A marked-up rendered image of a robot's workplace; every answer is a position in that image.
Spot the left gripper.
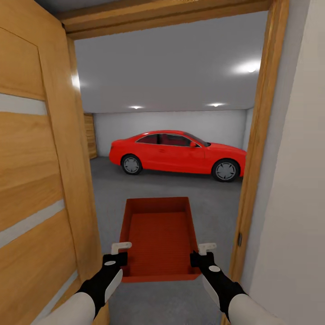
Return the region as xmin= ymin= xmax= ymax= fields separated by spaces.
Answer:
xmin=102 ymin=252 xmax=128 ymax=267

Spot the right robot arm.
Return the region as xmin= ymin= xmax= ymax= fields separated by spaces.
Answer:
xmin=190 ymin=242 xmax=289 ymax=325

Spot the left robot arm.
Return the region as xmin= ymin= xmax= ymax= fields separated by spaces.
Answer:
xmin=34 ymin=242 xmax=132 ymax=325

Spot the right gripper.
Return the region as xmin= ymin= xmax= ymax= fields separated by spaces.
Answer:
xmin=190 ymin=252 xmax=214 ymax=268

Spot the storage box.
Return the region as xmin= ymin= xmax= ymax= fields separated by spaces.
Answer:
xmin=119 ymin=197 xmax=202 ymax=283

